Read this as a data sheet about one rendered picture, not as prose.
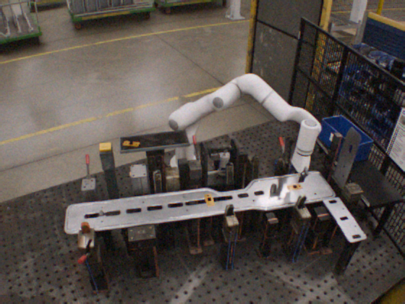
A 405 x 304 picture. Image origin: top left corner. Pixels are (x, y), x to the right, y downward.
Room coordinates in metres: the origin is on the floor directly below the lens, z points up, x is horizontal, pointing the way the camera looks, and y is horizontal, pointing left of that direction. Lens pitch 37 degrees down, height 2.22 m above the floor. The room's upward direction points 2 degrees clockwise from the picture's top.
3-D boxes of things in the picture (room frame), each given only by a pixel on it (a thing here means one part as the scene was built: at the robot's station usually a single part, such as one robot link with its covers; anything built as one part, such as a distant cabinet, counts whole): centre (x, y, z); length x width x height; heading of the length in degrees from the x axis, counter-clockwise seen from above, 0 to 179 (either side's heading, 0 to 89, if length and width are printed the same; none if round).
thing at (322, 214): (1.19, -0.59, 0.84); 0.11 x 0.10 x 0.28; 14
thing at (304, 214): (1.14, -0.47, 0.87); 0.12 x 0.09 x 0.35; 14
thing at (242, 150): (1.50, -0.19, 0.91); 0.07 x 0.05 x 0.42; 14
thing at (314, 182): (1.23, -0.01, 1.00); 1.38 x 0.22 x 0.02; 104
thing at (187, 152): (1.78, 0.14, 0.88); 0.19 x 0.19 x 0.18
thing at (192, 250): (1.22, 0.05, 0.84); 0.17 x 0.06 x 0.29; 14
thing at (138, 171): (1.32, 0.33, 0.90); 0.13 x 0.10 x 0.41; 14
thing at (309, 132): (1.35, -0.48, 1.34); 0.09 x 0.08 x 0.13; 147
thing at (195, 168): (1.42, 0.06, 0.89); 0.13 x 0.11 x 0.38; 14
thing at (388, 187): (1.65, -0.85, 1.01); 0.90 x 0.22 x 0.03; 14
